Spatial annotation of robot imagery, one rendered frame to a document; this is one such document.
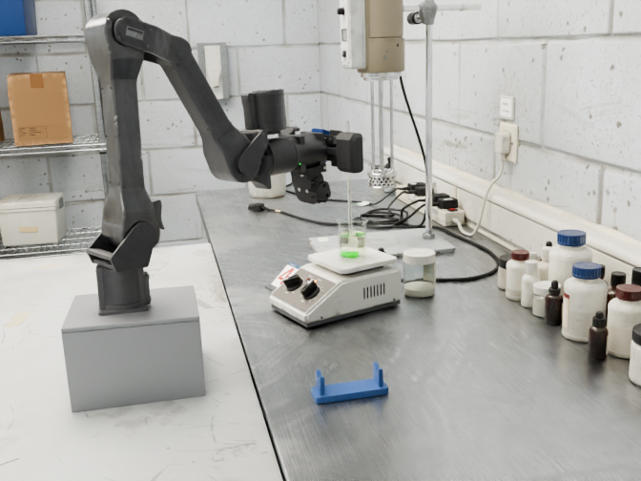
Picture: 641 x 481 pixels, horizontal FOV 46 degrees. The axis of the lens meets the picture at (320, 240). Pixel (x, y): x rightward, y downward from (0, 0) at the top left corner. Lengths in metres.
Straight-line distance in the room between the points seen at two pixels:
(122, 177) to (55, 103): 2.28
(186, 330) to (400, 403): 0.29
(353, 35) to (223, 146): 0.60
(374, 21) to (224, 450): 1.00
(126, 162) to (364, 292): 0.48
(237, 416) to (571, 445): 0.40
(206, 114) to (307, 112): 2.63
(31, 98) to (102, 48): 2.28
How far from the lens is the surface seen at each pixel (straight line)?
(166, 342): 1.02
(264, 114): 1.15
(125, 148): 1.04
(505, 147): 1.77
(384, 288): 1.32
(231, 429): 0.96
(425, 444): 0.92
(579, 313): 1.21
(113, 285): 1.05
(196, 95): 1.09
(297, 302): 1.28
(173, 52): 1.07
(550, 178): 1.63
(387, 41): 1.63
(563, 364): 1.15
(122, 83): 1.04
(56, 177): 3.70
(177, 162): 3.67
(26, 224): 3.44
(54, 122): 3.31
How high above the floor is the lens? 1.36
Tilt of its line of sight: 15 degrees down
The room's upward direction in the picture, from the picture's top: 2 degrees counter-clockwise
